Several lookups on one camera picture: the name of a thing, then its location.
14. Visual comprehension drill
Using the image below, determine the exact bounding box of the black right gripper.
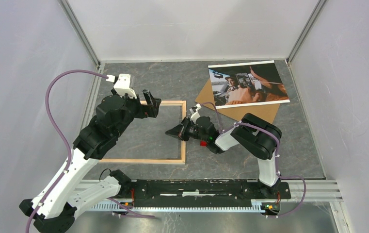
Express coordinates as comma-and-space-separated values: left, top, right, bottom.
165, 116, 208, 142

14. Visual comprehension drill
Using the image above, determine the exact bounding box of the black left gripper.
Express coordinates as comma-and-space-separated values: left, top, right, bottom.
112, 88, 161, 137

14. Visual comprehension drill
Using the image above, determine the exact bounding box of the light wooden picture frame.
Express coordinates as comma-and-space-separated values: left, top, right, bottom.
99, 100, 187, 165

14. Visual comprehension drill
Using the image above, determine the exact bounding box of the printed photo with white border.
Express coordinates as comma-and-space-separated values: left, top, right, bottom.
208, 60, 290, 109

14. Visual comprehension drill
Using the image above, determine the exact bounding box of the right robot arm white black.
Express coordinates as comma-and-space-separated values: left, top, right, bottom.
165, 113, 282, 198

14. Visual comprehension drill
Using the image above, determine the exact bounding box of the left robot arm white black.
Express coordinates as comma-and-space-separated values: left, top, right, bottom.
19, 90, 161, 233

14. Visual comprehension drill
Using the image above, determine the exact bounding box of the red and purple block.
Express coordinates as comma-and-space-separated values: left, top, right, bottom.
200, 140, 208, 147

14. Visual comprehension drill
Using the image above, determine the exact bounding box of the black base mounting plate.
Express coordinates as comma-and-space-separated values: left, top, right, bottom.
115, 179, 291, 207

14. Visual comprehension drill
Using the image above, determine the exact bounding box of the brown cardboard backing board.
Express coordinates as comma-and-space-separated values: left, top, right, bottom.
195, 79, 280, 123

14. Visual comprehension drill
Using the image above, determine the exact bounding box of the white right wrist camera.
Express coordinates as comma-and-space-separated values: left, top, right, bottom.
190, 103, 202, 123

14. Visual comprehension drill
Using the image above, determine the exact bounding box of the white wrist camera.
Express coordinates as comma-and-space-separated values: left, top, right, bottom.
106, 73, 137, 99
190, 103, 202, 123

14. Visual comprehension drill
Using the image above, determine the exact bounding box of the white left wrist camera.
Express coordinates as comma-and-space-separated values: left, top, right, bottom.
106, 73, 137, 99

